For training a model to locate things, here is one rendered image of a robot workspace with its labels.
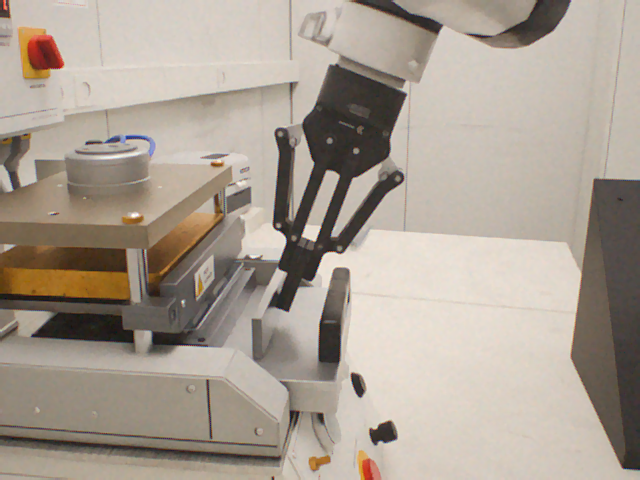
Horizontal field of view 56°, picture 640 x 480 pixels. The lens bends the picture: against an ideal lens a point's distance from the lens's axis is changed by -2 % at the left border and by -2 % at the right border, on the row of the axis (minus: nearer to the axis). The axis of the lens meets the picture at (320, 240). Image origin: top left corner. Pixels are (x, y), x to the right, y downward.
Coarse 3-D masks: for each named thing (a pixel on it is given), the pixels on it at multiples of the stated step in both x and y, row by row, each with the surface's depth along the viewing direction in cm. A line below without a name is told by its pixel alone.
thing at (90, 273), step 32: (192, 224) 66; (0, 256) 55; (32, 256) 55; (64, 256) 55; (96, 256) 55; (160, 256) 55; (0, 288) 53; (32, 288) 53; (64, 288) 52; (96, 288) 52
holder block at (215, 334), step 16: (240, 288) 65; (224, 304) 61; (240, 304) 64; (224, 320) 58; (32, 336) 54; (48, 336) 54; (64, 336) 54; (80, 336) 54; (96, 336) 54; (112, 336) 54; (128, 336) 54; (208, 336) 54; (224, 336) 58
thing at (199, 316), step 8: (232, 264) 70; (240, 264) 70; (232, 272) 67; (224, 280) 65; (216, 288) 63; (224, 288) 63; (208, 296) 61; (216, 296) 61; (208, 304) 59; (200, 312) 57; (208, 312) 57; (192, 320) 55; (200, 320) 55; (184, 328) 53; (192, 328) 53
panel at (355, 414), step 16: (352, 368) 79; (352, 384) 75; (352, 400) 73; (368, 400) 80; (304, 416) 56; (336, 416) 65; (352, 416) 70; (368, 416) 77; (304, 432) 54; (352, 432) 68; (368, 432) 74; (304, 448) 53; (320, 448) 56; (336, 448) 61; (352, 448) 65; (368, 448) 71; (304, 464) 51; (320, 464) 52; (336, 464) 59; (352, 464) 63
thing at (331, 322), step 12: (336, 276) 64; (348, 276) 65; (336, 288) 61; (348, 288) 65; (336, 300) 58; (348, 300) 68; (324, 312) 56; (336, 312) 55; (324, 324) 54; (336, 324) 54; (324, 336) 54; (336, 336) 54; (324, 348) 54; (336, 348) 54; (324, 360) 55; (336, 360) 54
